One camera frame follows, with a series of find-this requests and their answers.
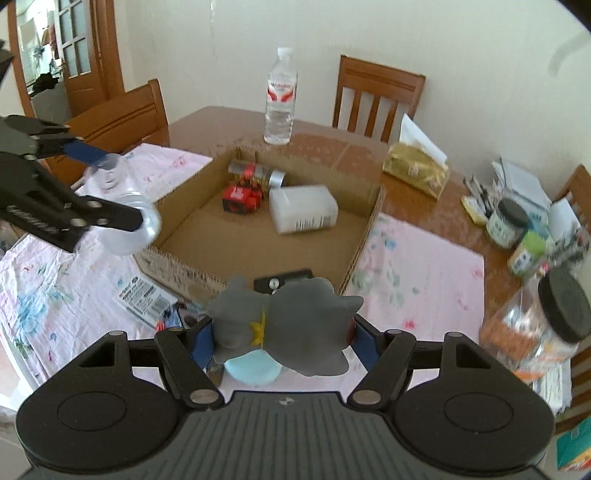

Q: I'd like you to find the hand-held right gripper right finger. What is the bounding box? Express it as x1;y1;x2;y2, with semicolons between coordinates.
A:
346;318;491;409

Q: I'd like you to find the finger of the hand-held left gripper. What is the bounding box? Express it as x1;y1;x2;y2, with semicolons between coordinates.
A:
0;115;110;166
65;194;145;233

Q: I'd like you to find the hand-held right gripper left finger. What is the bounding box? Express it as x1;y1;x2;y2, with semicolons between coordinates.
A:
78;320;223;409

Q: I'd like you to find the clear plastic jar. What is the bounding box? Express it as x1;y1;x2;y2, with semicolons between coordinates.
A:
85;154;163;257

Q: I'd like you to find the grey plush toy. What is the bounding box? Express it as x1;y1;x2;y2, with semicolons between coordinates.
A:
206;276;365;377

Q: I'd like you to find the cardboard box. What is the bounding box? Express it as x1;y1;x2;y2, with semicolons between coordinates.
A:
136;145;387;305

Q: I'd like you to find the red toy train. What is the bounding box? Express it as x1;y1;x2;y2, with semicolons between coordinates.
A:
222;180;265;216

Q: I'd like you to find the capsule bottle with red label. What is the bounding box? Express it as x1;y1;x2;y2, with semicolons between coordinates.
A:
228;160;285;190

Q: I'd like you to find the white plastic container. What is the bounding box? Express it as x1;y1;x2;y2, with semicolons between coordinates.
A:
269;185;339;236

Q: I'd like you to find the dark blue patterned pouch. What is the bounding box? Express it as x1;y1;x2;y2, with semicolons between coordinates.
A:
157;302;208;334

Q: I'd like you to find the wooden chair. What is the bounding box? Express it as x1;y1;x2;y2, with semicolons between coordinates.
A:
554;164;591;219
44;78;171;190
332;55;427;144
569;346;591;433

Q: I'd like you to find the wooden door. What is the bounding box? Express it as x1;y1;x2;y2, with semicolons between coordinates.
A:
7;0;126;117

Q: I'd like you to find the white packet with barcode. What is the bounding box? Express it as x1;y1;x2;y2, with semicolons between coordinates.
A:
115;274;179;330

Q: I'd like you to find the pink floral cloth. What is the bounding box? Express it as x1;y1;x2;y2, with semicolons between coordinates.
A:
0;143;485;402

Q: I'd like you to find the yellow notepad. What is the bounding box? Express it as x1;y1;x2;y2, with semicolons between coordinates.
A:
462;196;491;227

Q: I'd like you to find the gold tissue pack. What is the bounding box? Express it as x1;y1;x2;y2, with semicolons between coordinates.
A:
382;113;451;200

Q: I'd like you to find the small jar with green lid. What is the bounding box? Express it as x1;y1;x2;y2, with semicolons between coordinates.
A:
507;231;548;278

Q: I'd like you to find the glass jar with dark lid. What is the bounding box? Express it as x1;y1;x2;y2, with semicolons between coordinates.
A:
486;198;530;250

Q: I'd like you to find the bunch of pens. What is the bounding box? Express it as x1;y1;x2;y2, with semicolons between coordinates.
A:
462;174;496;217

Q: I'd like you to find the clear water bottle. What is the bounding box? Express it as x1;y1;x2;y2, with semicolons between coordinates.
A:
263;46;297;147

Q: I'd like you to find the large clear jar black lid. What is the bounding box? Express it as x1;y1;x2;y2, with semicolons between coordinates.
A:
480;265;591;382

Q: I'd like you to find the stack of papers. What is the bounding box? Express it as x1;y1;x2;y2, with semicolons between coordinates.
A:
491;158;553;209

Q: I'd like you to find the green and orange box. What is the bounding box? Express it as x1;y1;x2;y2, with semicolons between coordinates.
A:
556;422;591;472

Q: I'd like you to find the wooden chair back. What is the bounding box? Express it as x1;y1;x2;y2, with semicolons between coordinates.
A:
332;55;427;144

